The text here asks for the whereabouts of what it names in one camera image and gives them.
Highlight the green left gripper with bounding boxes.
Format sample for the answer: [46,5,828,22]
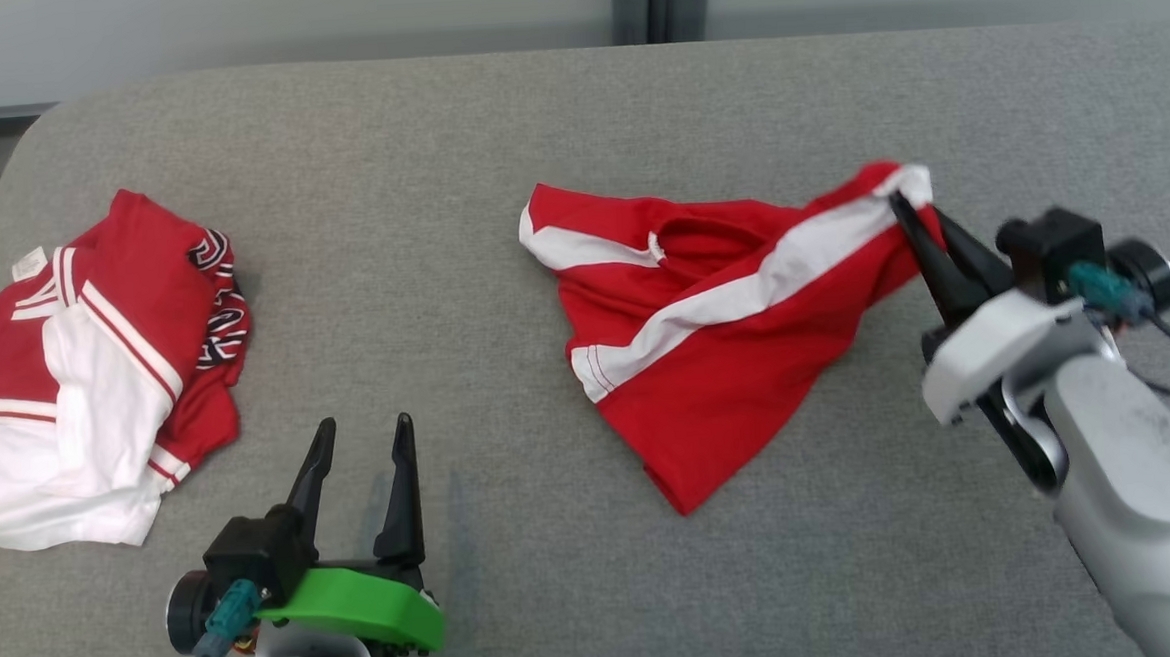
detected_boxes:
[246,410,448,657]

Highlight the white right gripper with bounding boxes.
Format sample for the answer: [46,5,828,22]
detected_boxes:
[888,182,1101,428]

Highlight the red shorts with white stripe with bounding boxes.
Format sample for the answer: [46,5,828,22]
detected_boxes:
[515,158,956,524]

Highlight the red and white jersey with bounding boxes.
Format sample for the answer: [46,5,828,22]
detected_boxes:
[0,183,262,553]

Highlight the black round right gripper motor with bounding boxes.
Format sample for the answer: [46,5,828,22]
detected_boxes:
[1106,236,1170,317]

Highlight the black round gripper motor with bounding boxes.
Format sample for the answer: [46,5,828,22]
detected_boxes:
[164,568,215,657]
[1106,236,1170,317]

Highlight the black round left gripper motor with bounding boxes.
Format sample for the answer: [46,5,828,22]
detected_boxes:
[164,568,215,657]

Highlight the black right cable, teal plug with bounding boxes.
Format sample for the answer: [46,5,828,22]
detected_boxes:
[1067,258,1170,404]

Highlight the grey partition post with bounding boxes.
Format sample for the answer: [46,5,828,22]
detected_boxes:
[611,0,716,46]

